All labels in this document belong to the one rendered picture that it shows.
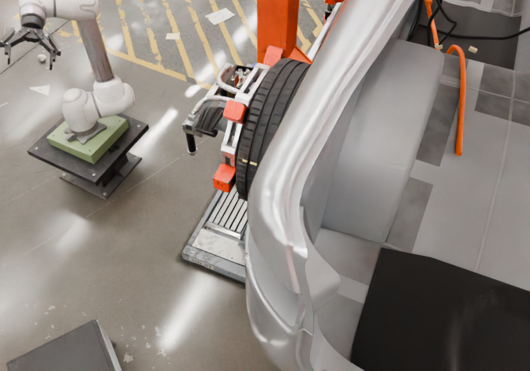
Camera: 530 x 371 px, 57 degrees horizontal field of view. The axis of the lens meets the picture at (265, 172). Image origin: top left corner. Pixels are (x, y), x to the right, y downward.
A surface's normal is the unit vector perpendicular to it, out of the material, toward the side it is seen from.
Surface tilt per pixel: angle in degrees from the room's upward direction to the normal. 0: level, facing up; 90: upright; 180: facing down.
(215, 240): 0
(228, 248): 0
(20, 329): 0
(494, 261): 19
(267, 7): 90
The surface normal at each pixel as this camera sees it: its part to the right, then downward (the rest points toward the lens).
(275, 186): -0.33, -0.52
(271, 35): -0.38, 0.73
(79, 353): 0.01, -0.62
